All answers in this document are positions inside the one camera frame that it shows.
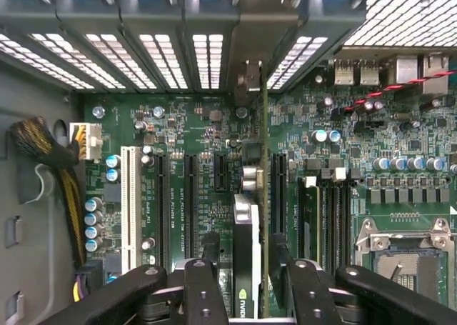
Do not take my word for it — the white expansion slot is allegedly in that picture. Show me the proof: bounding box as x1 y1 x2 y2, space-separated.
120 145 141 275

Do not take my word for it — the red black twisted wire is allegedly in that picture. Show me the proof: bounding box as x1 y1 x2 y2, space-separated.
343 69 457 112

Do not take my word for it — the metal ethernet port block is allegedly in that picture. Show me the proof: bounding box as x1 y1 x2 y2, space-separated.
393 54 450 94

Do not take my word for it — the short black expansion slot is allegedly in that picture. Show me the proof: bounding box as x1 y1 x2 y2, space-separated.
214 152 229 193

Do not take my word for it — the yellow black sleeved wire bundle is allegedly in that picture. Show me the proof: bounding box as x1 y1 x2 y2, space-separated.
9 116 89 269

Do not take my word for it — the white power connector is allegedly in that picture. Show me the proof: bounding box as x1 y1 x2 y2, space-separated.
69 121 104 164

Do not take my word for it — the metal USB port block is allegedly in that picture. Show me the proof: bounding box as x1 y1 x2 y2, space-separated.
333 58 380 87

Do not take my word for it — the sleeved wire bundle with black plug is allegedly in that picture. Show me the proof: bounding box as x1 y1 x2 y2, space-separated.
72 259 105 305

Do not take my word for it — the open black PC case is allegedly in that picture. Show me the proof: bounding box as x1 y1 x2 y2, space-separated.
0 0 457 325

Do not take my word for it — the black RAM slot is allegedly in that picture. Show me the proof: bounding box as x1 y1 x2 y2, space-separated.
342 176 354 269
320 176 331 269
331 167 343 271

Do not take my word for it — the green motherboard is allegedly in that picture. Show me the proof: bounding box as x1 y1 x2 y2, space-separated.
84 57 457 325

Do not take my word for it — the CPU socket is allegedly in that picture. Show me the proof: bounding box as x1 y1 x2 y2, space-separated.
354 216 457 325

